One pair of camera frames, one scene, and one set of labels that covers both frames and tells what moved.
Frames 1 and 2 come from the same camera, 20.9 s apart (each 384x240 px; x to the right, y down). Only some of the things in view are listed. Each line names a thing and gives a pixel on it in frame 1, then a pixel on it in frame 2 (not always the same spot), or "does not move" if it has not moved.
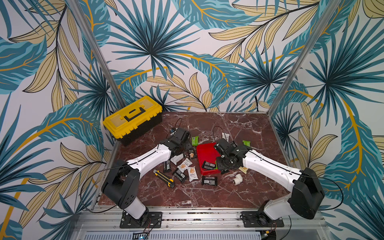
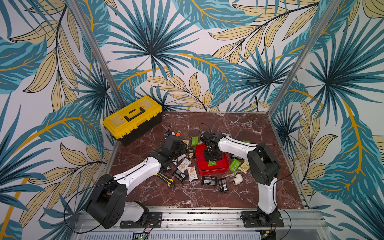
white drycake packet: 186,163 does not move
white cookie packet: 176,158 does not move
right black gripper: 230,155 → 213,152
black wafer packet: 208,165 → 223,185
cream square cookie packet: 243,169 does not move
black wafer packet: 209,180 does not move
